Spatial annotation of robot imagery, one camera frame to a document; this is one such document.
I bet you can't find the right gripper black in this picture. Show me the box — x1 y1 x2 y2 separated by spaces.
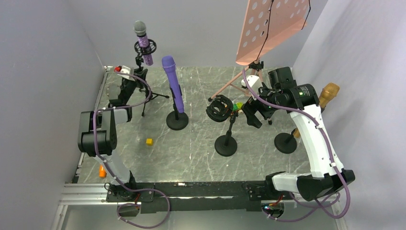
241 82 285 128

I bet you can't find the black shock mount desk stand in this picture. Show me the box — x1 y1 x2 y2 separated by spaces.
205 94 238 157

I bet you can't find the black tripod mic stand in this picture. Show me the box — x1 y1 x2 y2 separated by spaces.
134 38 170 117

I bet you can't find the glitter purple silver microphone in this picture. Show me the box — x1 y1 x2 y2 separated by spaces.
134 21 155 66

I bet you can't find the orange microphone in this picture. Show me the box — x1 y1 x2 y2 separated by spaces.
99 165 107 178

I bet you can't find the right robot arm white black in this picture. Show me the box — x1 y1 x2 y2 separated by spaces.
241 67 355 201

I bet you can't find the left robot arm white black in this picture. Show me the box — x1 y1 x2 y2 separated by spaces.
78 66 148 201

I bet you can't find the black round stand right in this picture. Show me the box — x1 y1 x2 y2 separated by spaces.
274 133 297 154

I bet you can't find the black round base mic stand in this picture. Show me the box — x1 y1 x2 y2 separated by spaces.
166 89 189 131

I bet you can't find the gold microphone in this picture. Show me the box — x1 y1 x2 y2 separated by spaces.
292 82 340 138

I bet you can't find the pink music stand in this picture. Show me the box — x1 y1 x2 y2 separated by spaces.
208 0 312 125

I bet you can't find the colourful toy block car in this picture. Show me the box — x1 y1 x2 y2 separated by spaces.
232 102 244 115

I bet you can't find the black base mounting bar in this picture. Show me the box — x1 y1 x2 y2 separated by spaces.
106 181 286 214

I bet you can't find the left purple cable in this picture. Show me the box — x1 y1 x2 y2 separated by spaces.
92 71 153 191

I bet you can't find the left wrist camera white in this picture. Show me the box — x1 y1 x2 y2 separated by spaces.
114 66 134 81

